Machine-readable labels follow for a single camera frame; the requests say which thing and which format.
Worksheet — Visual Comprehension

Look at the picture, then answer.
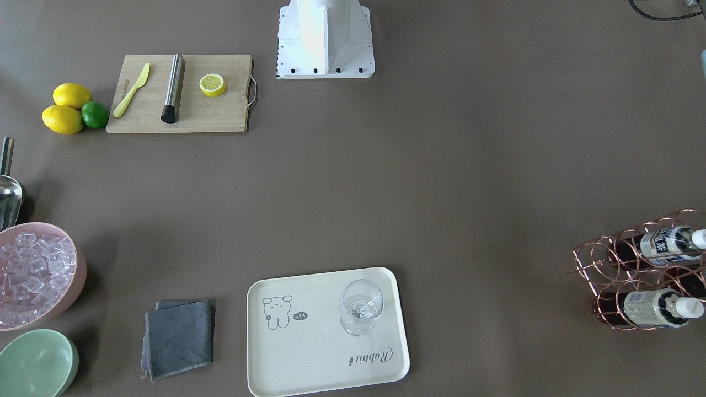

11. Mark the copper wire bottle basket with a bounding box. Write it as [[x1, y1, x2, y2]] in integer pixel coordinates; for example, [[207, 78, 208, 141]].
[[573, 209, 704, 331]]

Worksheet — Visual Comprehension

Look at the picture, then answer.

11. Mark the tea bottle white cap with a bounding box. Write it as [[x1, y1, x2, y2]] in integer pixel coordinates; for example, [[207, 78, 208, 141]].
[[608, 226, 705, 271]]

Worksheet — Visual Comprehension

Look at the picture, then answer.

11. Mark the clear wine glass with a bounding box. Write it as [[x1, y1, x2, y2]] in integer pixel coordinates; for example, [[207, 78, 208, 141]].
[[339, 278, 384, 336]]

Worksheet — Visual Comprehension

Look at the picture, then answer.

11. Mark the cream serving tray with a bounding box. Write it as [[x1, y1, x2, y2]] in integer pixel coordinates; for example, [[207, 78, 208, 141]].
[[247, 267, 410, 396]]

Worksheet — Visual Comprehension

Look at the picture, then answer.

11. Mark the bamboo cutting board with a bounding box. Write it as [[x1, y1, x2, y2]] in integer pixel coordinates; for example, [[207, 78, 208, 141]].
[[106, 55, 256, 134]]

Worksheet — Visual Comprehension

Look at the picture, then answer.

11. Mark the half lemon slice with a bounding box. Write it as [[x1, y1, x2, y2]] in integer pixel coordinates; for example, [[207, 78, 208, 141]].
[[199, 73, 227, 98]]

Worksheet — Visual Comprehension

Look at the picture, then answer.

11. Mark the steel muddler black tip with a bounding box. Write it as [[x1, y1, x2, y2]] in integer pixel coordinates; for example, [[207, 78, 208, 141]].
[[161, 53, 185, 124]]

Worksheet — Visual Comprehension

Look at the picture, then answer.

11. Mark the grey folded cloth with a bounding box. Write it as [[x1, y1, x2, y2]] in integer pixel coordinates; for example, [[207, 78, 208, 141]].
[[141, 299, 215, 382]]

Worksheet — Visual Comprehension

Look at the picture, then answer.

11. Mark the yellow plastic knife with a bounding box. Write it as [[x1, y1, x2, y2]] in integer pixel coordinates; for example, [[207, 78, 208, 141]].
[[113, 63, 151, 118]]

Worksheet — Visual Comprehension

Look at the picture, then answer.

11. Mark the green lime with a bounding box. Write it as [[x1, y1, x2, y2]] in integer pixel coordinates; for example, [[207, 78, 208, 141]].
[[81, 101, 109, 129]]

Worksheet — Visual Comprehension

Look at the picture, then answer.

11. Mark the yellow lemon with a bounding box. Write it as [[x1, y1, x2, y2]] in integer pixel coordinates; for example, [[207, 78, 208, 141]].
[[42, 105, 85, 134], [52, 83, 93, 110]]

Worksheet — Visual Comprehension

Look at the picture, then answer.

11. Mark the pink bowl of ice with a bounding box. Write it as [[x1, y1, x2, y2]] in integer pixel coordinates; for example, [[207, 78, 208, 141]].
[[1, 223, 87, 332]]

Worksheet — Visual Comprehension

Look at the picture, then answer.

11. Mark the steel ice scoop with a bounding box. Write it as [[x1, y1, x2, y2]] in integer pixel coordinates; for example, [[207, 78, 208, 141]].
[[1, 137, 24, 231]]

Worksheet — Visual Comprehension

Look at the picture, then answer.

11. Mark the green empty bowl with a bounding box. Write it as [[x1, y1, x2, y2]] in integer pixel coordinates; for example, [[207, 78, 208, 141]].
[[1, 329, 79, 396]]

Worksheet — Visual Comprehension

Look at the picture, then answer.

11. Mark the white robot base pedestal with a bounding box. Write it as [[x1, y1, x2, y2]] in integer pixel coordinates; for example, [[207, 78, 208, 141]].
[[276, 1, 376, 79]]

